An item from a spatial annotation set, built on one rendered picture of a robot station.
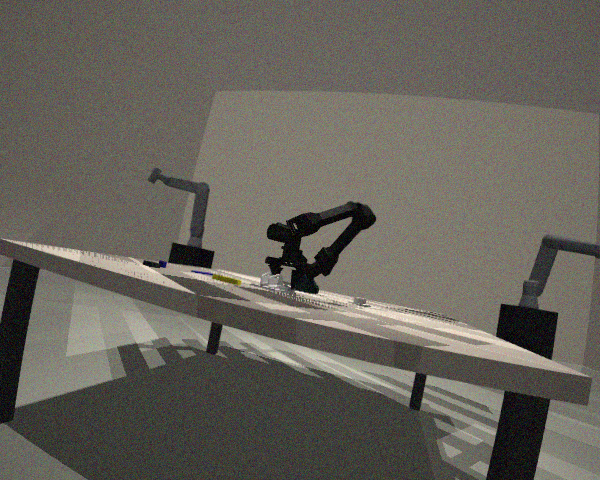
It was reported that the olive yellow flat bar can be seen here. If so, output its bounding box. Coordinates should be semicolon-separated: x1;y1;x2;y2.
212;274;242;286

